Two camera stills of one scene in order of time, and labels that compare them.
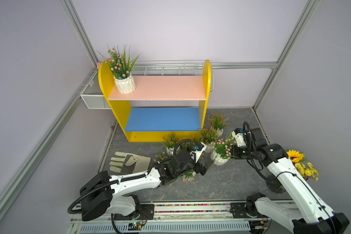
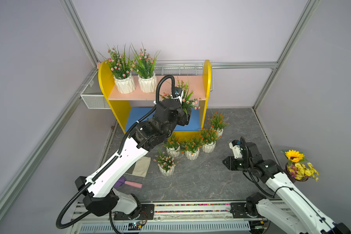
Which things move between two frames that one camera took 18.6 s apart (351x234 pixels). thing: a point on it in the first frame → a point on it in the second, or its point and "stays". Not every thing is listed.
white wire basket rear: x=171 y=68 stays
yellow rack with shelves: x=160 y=125 stays
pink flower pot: x=222 y=149 → x=144 y=66
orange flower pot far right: x=216 y=122 stays
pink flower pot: x=188 y=176 → x=186 y=102
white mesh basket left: x=92 y=95 stays
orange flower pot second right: x=208 y=137 stays
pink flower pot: x=121 y=66 stays
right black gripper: x=234 y=147 → x=229 y=160
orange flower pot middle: x=188 y=144 stays
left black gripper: x=198 y=169 → x=185 y=117
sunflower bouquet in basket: x=306 y=169 stays
